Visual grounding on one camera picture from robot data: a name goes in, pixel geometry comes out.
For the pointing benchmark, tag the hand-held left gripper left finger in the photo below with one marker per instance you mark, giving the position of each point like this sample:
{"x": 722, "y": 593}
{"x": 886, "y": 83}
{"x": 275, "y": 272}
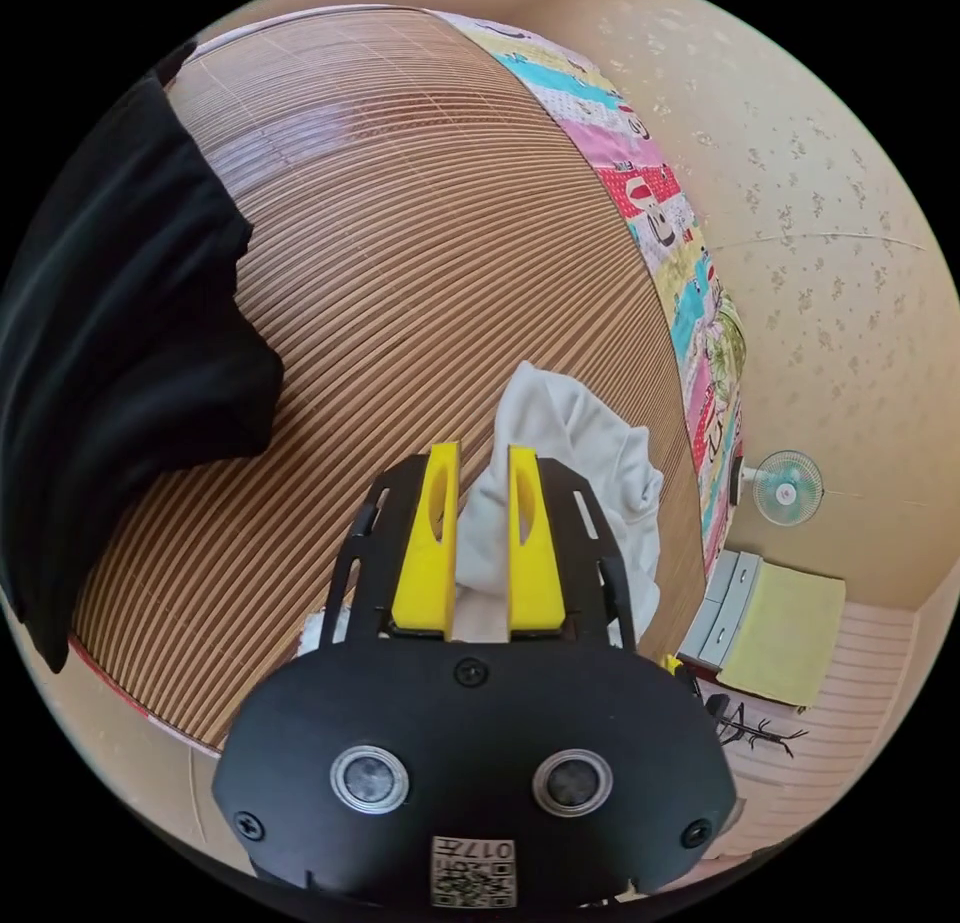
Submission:
{"x": 427, "y": 578}

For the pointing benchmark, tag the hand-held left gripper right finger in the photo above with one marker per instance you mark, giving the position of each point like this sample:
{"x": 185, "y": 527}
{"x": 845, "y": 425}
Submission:
{"x": 534, "y": 585}

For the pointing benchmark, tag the white long sleeve shirt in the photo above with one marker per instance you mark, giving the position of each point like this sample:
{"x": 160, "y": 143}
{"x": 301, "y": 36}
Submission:
{"x": 577, "y": 443}

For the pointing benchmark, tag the grey drawer cabinet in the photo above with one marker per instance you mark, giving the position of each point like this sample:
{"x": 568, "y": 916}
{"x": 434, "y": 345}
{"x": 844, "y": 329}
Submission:
{"x": 780, "y": 630}

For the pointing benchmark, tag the bed with woven mat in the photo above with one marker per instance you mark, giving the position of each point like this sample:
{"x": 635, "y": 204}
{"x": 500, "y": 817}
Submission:
{"x": 420, "y": 240}

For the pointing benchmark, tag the black garment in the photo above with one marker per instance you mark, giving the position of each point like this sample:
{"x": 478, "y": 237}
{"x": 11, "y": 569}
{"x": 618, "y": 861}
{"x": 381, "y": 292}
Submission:
{"x": 120, "y": 323}

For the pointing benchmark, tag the pale green wall fan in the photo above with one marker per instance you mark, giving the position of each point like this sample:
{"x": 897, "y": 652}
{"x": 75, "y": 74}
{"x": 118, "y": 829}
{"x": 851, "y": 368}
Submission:
{"x": 787, "y": 489}

